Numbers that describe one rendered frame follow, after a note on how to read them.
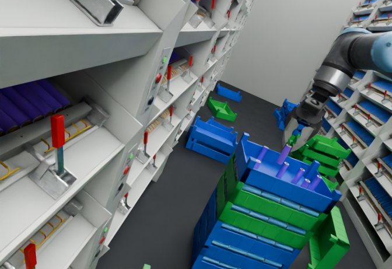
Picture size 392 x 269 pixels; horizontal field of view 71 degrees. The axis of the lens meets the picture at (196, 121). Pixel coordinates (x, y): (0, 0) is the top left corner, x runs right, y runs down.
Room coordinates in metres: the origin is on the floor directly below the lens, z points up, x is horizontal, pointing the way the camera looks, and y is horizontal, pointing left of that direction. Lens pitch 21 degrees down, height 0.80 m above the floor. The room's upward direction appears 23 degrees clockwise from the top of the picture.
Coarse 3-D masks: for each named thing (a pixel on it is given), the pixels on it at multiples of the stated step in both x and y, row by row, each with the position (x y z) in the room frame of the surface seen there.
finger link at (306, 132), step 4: (304, 128) 0.77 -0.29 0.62; (308, 128) 0.76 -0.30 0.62; (312, 128) 0.76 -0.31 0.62; (304, 132) 0.76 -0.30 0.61; (308, 132) 0.76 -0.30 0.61; (300, 136) 0.76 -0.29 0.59; (304, 136) 0.76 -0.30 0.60; (308, 136) 0.75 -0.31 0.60; (300, 140) 0.75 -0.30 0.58; (304, 140) 0.75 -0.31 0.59; (296, 144) 0.75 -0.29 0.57; (300, 144) 0.75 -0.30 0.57; (292, 148) 0.75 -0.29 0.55; (296, 148) 0.75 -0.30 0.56
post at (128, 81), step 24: (96, 72) 0.41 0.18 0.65; (120, 72) 0.41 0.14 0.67; (144, 72) 0.41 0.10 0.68; (120, 96) 0.41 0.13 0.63; (144, 96) 0.42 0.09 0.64; (144, 120) 0.47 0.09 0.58; (120, 168) 0.42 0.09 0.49; (96, 192) 0.41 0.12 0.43; (120, 192) 0.48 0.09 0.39; (96, 240) 0.42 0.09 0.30; (72, 264) 0.41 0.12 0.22; (96, 264) 0.50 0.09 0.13
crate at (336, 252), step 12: (336, 216) 1.13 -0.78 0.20; (324, 228) 1.22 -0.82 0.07; (336, 228) 1.04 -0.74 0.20; (312, 240) 1.17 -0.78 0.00; (324, 240) 1.14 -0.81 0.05; (336, 240) 0.95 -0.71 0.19; (348, 240) 0.98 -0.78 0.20; (312, 252) 1.08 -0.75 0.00; (324, 252) 1.07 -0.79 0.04; (336, 252) 0.95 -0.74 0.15; (312, 264) 1.00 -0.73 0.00; (324, 264) 0.95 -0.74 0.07
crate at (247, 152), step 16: (240, 144) 0.88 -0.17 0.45; (256, 144) 0.92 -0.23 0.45; (240, 160) 0.80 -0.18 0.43; (256, 160) 0.73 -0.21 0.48; (272, 160) 0.93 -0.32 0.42; (288, 160) 0.93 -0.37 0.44; (240, 176) 0.73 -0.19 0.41; (256, 176) 0.72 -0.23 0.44; (272, 176) 0.73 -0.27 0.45; (288, 176) 0.89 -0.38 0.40; (304, 176) 0.93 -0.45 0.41; (272, 192) 0.73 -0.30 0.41; (288, 192) 0.73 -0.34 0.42; (304, 192) 0.74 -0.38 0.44; (320, 192) 0.83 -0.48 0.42; (336, 192) 0.75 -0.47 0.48; (320, 208) 0.74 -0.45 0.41
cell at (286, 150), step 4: (288, 144) 0.76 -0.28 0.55; (284, 148) 0.76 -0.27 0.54; (288, 148) 0.75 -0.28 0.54; (284, 152) 0.75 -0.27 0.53; (288, 152) 0.76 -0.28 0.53; (280, 156) 0.76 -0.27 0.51; (284, 156) 0.75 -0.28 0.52; (276, 160) 0.76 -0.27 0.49; (280, 160) 0.75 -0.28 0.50; (280, 164) 0.75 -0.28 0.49
